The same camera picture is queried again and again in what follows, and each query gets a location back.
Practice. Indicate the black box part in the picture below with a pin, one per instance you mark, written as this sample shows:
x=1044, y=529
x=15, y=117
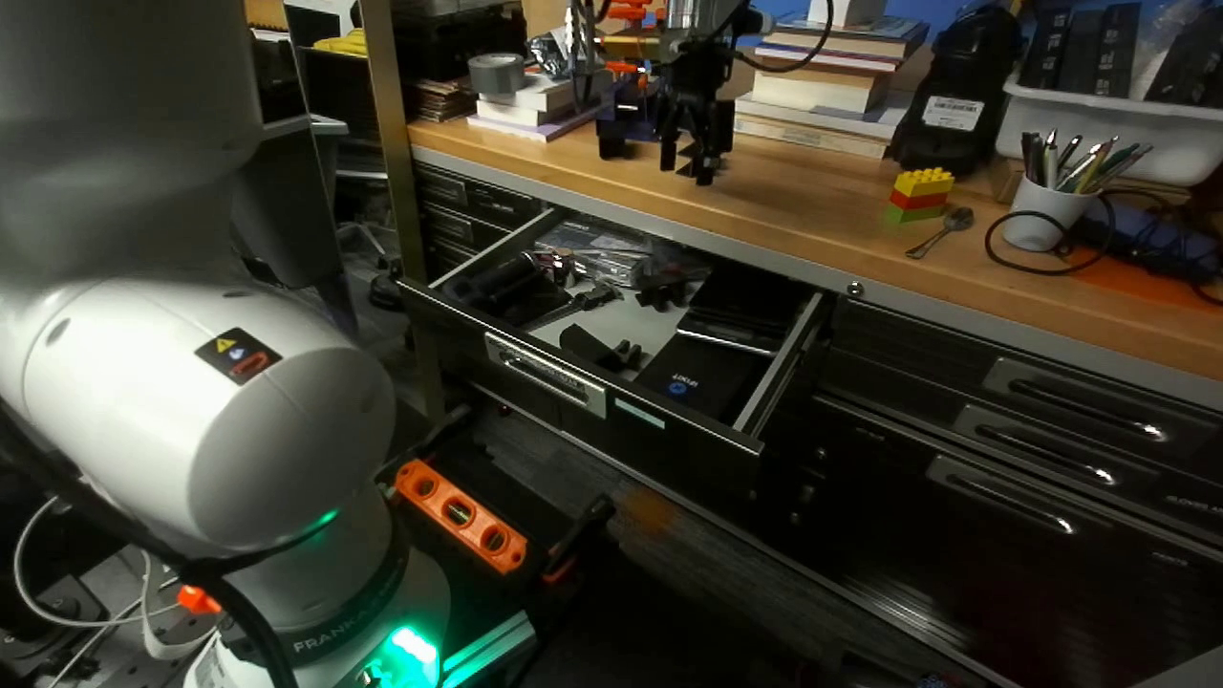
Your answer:
x=695, y=170

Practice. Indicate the tan metal post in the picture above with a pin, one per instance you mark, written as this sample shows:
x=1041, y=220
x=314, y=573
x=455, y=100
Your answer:
x=387, y=194

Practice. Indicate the black device with white label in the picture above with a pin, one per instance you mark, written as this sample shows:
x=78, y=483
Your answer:
x=955, y=99

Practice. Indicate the white plastic bin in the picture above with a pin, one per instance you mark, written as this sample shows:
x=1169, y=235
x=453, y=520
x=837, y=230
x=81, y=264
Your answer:
x=1120, y=129

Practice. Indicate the silver metal bowl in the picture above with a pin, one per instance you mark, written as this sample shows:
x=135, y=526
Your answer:
x=494, y=77

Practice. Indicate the black long block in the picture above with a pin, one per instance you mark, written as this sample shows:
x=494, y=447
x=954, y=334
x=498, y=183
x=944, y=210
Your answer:
x=502, y=285

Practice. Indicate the dark blue power tool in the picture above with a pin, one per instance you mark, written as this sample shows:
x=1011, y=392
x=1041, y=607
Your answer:
x=1146, y=243

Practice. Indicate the blue wall board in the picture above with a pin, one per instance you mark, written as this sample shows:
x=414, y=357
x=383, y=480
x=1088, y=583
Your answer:
x=866, y=8

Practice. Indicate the tan book stack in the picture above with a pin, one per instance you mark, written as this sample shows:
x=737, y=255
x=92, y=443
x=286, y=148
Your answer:
x=843, y=77

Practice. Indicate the black screwdriver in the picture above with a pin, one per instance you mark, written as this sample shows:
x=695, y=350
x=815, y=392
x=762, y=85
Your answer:
x=578, y=304

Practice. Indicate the black box blue sticker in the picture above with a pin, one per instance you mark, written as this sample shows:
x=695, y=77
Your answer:
x=689, y=388

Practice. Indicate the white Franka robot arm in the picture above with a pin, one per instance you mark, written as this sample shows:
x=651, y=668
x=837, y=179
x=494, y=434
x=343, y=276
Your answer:
x=193, y=424

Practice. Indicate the brown folder stack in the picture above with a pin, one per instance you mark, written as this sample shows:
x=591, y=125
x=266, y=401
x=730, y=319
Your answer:
x=439, y=100

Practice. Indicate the grey plastic bin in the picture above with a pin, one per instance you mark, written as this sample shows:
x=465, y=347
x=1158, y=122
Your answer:
x=286, y=194

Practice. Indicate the cup of pens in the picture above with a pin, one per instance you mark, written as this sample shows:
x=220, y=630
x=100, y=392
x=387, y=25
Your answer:
x=1111, y=160

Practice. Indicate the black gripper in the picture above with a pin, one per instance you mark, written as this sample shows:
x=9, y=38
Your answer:
x=695, y=81

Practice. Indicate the black spoon-shaped tool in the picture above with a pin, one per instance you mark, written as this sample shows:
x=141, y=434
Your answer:
x=944, y=229

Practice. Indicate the yellow object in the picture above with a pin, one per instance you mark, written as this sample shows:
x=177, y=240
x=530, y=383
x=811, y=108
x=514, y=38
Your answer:
x=336, y=41

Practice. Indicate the yellow red green lego stack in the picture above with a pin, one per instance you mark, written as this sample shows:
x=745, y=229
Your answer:
x=917, y=194

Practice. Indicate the orange spirit level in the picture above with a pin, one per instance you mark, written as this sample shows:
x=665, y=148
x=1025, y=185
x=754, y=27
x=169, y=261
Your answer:
x=461, y=515

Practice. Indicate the white book stack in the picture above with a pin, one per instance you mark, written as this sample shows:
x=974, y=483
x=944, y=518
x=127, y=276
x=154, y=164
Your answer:
x=535, y=111

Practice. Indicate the black tool drawer cabinet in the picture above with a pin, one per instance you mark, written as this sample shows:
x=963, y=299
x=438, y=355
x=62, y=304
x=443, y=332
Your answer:
x=955, y=512

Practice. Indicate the clear plastic parts bag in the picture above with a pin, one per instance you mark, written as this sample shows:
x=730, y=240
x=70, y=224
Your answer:
x=614, y=255

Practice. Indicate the black flat tablet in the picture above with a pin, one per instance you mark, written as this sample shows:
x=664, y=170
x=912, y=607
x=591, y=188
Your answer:
x=750, y=309

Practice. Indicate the white cup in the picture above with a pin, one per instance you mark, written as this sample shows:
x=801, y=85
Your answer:
x=1041, y=217

